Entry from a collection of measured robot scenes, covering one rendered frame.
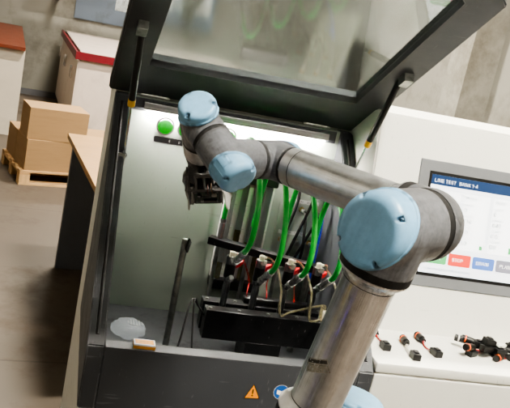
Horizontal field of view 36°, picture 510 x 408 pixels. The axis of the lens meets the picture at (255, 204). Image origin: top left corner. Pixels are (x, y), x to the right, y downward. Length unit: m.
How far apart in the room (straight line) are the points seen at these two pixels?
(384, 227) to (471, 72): 5.78
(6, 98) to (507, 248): 6.64
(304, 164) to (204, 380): 0.68
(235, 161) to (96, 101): 7.07
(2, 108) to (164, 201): 6.19
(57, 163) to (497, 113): 3.65
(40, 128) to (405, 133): 4.71
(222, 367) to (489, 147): 0.98
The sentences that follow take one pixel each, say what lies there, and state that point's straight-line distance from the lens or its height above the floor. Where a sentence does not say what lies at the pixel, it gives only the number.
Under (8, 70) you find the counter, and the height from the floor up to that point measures 0.65.
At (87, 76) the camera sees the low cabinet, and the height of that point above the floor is 0.72.
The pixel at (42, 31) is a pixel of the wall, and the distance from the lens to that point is 11.14.
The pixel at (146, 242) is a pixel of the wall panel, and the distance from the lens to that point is 2.34.
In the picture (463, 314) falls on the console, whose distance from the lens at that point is 2.33.
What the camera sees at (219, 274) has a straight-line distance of 2.36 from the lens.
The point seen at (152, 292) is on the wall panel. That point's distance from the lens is 2.39.
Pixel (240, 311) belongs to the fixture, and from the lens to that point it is 2.10.
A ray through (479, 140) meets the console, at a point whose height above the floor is 1.52.
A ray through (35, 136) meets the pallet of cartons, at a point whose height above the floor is 0.40.
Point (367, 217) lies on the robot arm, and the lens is 1.15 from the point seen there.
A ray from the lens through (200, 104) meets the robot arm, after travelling 1.46.
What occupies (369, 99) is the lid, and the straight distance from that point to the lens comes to 2.17.
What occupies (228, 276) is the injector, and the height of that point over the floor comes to 1.07.
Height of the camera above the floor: 1.75
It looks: 14 degrees down
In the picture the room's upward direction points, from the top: 12 degrees clockwise
